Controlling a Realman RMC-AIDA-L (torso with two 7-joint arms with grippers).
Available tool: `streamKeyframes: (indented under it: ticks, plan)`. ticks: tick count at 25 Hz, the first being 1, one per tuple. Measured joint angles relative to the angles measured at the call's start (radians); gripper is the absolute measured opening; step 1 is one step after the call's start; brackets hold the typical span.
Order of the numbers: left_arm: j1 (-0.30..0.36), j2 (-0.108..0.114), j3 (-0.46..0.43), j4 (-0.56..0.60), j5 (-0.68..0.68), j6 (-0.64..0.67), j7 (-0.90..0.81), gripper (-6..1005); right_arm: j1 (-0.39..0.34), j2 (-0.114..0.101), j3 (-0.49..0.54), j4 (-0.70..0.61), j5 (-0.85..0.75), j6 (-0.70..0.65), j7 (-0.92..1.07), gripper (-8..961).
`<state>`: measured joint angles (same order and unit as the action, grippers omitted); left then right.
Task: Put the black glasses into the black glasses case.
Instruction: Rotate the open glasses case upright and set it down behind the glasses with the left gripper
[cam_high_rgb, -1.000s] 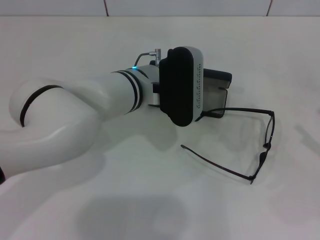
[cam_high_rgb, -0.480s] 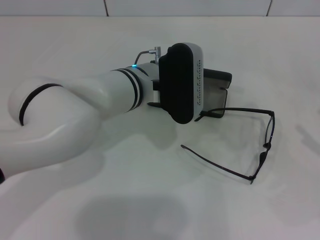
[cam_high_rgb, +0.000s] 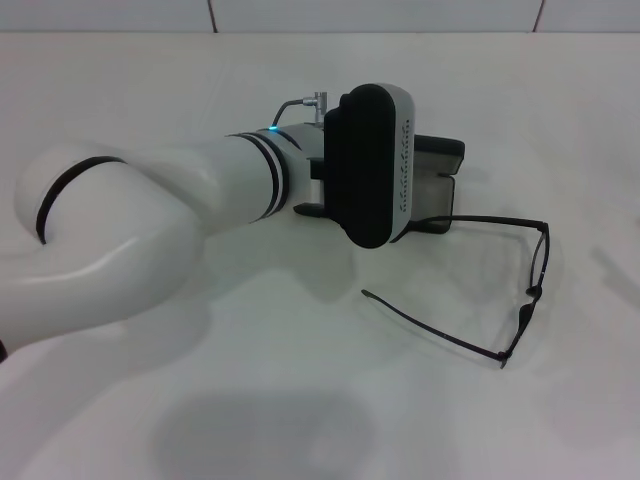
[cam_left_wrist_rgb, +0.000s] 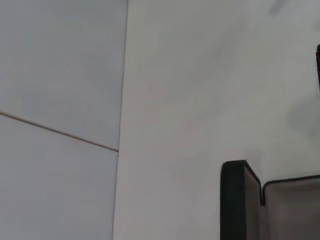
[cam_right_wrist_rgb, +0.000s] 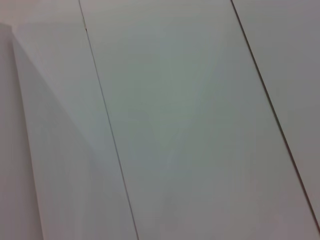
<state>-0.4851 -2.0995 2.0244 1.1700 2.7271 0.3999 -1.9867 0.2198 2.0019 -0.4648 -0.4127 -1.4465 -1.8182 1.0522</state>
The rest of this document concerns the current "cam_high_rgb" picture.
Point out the black glasses case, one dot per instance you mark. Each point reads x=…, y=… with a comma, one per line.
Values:
x=435, y=190

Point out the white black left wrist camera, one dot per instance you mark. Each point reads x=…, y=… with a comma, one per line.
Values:
x=365, y=165

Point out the black thin-frame glasses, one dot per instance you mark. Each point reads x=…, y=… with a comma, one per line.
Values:
x=525, y=314

